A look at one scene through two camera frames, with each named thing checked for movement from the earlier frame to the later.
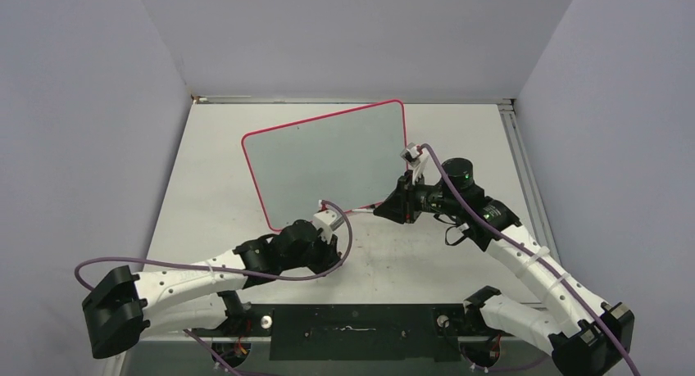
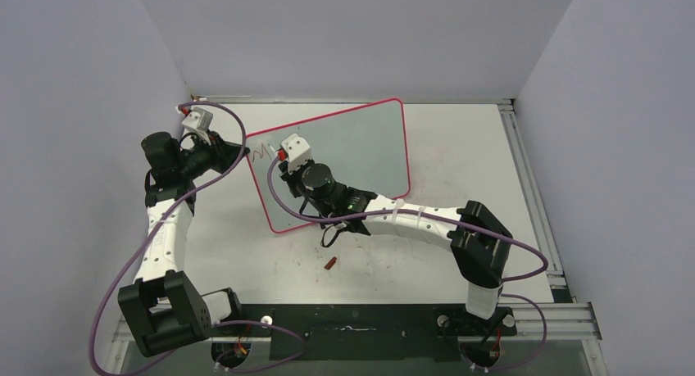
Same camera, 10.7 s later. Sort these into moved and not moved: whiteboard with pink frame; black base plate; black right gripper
Moved: black right gripper
Not moved: black base plate; whiteboard with pink frame
